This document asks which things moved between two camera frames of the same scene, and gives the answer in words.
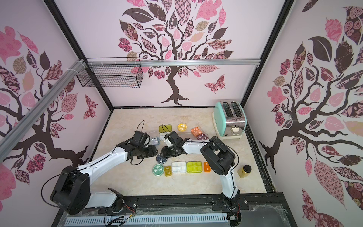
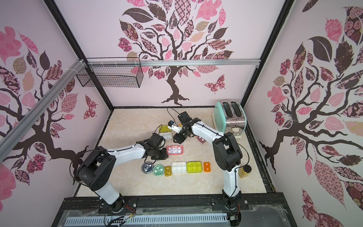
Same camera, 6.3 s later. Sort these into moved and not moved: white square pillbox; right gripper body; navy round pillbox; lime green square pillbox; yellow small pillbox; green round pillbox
Moved: right gripper body; navy round pillbox
Not moved: green round pillbox; lime green square pillbox; white square pillbox; yellow small pillbox
